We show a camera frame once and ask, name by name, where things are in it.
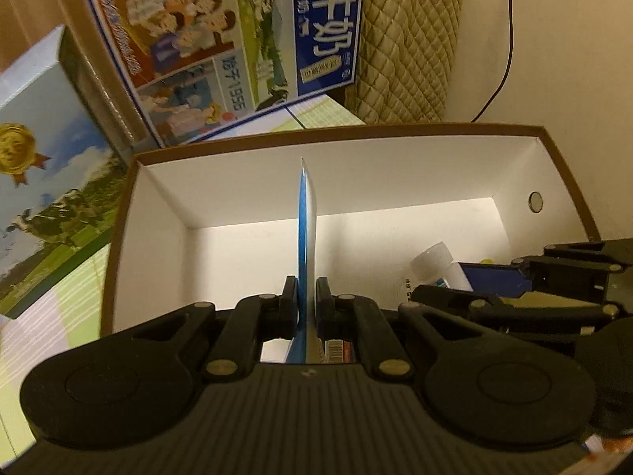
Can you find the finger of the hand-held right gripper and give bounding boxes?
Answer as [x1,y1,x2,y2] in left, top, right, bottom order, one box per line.
[457,238,633,302]
[410,284,621,337]

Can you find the white tube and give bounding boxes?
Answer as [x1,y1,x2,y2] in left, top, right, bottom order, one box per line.
[396,241,473,302]

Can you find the dark power cable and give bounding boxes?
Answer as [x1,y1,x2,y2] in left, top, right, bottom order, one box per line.
[472,0,520,124]

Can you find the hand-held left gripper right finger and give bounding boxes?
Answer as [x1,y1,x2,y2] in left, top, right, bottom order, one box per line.
[315,277,500,382]

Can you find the light blue milk carton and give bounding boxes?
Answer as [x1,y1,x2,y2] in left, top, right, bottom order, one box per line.
[0,25,130,320]

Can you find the checked tablecloth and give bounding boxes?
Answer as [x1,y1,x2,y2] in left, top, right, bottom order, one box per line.
[0,94,367,461]

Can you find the brown cardboard box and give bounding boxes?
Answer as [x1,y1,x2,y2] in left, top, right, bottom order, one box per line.
[99,123,601,364]

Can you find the blue and white sachet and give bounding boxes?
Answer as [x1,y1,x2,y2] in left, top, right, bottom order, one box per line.
[286,157,323,363]

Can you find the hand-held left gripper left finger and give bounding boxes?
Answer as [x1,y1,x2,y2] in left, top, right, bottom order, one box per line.
[99,276,300,382]

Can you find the beige quilted chair cover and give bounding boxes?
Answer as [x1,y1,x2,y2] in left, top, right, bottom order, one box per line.
[345,0,466,125]

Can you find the blue cartoon print milk carton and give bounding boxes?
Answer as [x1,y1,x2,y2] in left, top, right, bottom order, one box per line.
[85,0,368,148]

